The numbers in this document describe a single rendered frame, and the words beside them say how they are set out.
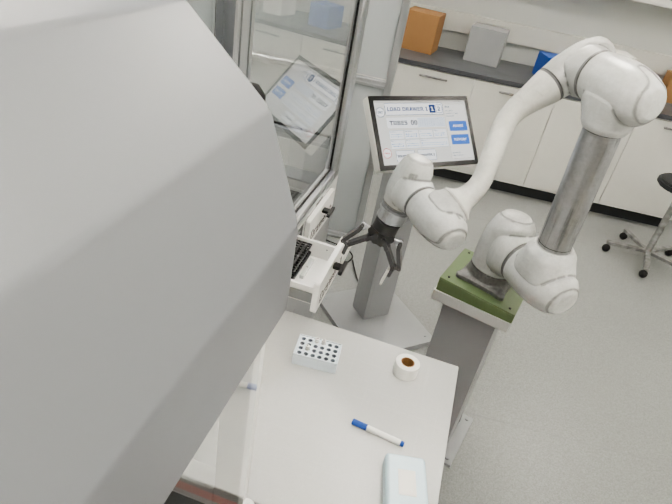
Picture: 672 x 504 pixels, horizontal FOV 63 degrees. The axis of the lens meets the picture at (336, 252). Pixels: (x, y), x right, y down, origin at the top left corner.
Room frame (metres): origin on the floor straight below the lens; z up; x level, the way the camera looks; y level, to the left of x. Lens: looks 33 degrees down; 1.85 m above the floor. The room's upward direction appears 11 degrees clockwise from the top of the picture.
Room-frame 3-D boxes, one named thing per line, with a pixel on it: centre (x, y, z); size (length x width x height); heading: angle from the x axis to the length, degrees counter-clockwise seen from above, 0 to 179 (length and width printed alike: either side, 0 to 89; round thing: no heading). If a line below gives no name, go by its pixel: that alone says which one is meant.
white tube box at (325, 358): (1.14, 0.00, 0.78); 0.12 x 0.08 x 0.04; 86
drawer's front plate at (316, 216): (1.74, 0.08, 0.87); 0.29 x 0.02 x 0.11; 169
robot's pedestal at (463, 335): (1.66, -0.55, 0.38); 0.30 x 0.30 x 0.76; 65
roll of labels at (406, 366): (1.15, -0.26, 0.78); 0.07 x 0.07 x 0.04
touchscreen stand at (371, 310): (2.28, -0.27, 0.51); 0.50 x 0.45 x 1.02; 33
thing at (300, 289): (1.44, 0.21, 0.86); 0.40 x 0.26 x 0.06; 79
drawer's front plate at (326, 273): (1.40, 0.01, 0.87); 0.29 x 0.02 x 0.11; 169
